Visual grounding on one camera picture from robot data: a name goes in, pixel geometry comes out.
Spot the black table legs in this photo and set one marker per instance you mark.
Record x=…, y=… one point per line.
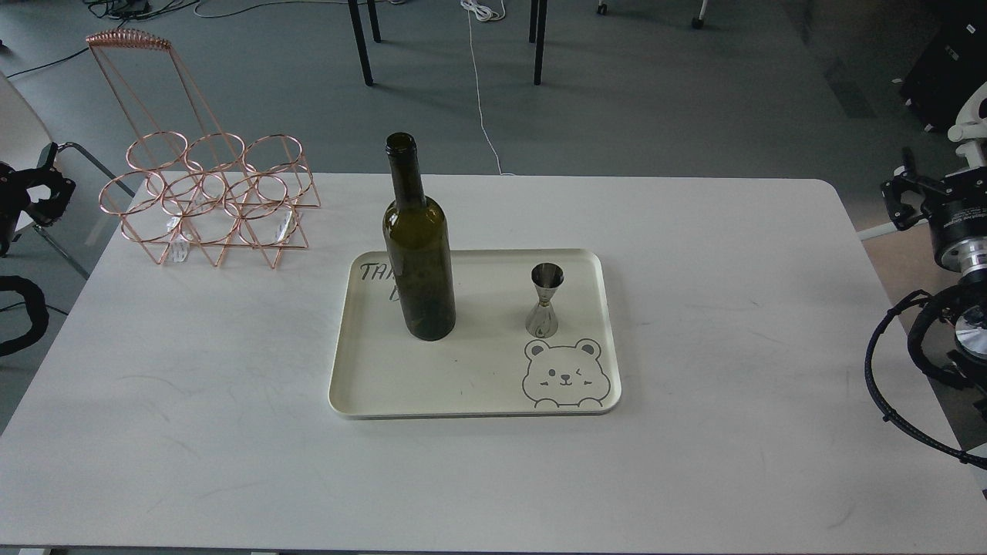
x=365, y=27

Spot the steel double jigger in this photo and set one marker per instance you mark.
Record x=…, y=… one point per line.
x=542, y=321

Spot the black box background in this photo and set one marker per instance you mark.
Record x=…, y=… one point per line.
x=951, y=68

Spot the copper wire bottle rack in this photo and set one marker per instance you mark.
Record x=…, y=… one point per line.
x=210, y=191

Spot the dark green wine bottle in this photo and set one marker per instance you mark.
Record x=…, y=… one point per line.
x=416, y=236

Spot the cream bear serving tray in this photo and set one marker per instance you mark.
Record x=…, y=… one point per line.
x=489, y=365

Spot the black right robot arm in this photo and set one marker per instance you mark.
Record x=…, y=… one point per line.
x=954, y=208

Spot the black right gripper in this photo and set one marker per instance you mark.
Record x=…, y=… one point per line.
x=933, y=192

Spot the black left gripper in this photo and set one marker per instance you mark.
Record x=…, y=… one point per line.
x=42, y=193

